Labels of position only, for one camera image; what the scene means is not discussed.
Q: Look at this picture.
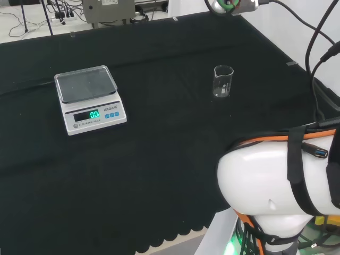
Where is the black bench cloth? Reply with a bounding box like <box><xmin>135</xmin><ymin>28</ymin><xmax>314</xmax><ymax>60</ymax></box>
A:
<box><xmin>0</xmin><ymin>12</ymin><xmax>340</xmax><ymax>254</ymax></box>

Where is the black strap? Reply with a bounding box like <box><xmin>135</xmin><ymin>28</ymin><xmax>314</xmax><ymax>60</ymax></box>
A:
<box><xmin>286</xmin><ymin>125</ymin><xmax>324</xmax><ymax>216</ymax></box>

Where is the orange cable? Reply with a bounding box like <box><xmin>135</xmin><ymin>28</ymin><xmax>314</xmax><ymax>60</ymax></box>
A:
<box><xmin>231</xmin><ymin>129</ymin><xmax>340</xmax><ymax>146</ymax></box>

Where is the black tripod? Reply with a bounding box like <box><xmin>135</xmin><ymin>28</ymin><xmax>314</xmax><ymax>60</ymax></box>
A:
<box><xmin>20</xmin><ymin>0</ymin><xmax>54</xmax><ymax>36</ymax></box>

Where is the thick black cable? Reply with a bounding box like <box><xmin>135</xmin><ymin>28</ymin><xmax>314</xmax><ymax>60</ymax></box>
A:
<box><xmin>304</xmin><ymin>0</ymin><xmax>340</xmax><ymax>127</ymax></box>
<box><xmin>259</xmin><ymin>0</ymin><xmax>337</xmax><ymax>46</ymax></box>

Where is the white power strip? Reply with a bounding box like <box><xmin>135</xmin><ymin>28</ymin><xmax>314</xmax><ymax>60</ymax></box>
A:
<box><xmin>52</xmin><ymin>14</ymin><xmax>78</xmax><ymax>22</ymax></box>

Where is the clear glass beaker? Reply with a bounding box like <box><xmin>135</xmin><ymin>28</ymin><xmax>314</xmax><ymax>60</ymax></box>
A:
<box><xmin>212</xmin><ymin>65</ymin><xmax>234</xmax><ymax>98</ymax></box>

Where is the black plug with blue tip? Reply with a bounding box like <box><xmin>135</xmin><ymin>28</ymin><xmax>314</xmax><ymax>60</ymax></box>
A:
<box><xmin>301</xmin><ymin>142</ymin><xmax>329</xmax><ymax>159</ymax></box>

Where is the white electronic balance, steel pan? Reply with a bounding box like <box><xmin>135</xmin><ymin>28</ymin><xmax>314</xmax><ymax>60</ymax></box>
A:
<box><xmin>54</xmin><ymin>65</ymin><xmax>128</xmax><ymax>136</ymax></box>

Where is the grey metal box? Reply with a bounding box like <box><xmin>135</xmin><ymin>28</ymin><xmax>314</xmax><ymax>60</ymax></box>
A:
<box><xmin>81</xmin><ymin>0</ymin><xmax>137</xmax><ymax>29</ymax></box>

